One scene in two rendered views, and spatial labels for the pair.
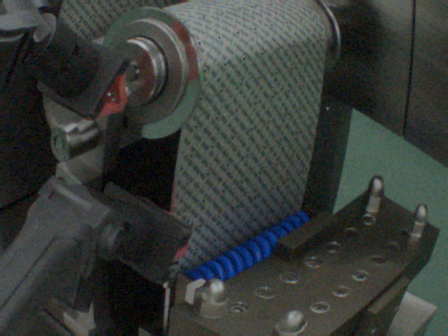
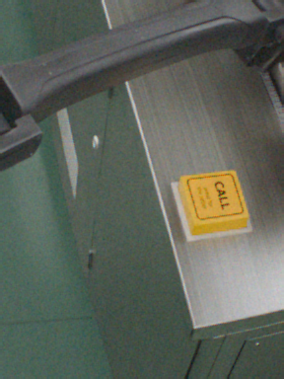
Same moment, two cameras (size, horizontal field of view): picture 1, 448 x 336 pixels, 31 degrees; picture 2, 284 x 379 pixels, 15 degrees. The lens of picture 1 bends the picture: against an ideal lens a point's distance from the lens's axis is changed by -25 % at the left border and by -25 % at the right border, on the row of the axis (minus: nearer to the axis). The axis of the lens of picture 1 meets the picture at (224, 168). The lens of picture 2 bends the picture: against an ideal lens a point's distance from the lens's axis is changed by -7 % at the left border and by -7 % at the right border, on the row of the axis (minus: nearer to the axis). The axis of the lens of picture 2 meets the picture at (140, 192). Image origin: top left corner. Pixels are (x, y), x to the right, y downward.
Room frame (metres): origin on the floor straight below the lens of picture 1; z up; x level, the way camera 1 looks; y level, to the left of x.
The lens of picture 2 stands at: (-0.12, -0.29, 2.00)
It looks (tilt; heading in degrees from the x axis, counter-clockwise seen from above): 54 degrees down; 35
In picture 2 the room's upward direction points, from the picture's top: 9 degrees clockwise
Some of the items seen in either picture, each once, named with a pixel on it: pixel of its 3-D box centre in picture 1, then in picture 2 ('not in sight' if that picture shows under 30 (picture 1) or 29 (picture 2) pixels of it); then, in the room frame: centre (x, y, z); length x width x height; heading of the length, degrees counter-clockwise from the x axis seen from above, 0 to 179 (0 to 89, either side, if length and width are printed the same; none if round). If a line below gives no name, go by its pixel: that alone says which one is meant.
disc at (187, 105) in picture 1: (144, 67); not in sight; (0.87, 0.09, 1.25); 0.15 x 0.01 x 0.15; 55
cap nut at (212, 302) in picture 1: (213, 295); not in sight; (0.79, -0.01, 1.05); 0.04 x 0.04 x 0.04
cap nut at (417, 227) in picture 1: (420, 217); not in sight; (1.00, -0.28, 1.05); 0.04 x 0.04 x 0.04
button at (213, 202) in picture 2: not in sight; (214, 202); (0.59, 0.09, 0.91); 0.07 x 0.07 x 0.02; 55
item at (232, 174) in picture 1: (248, 181); not in sight; (0.93, -0.03, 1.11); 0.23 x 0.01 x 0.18; 145
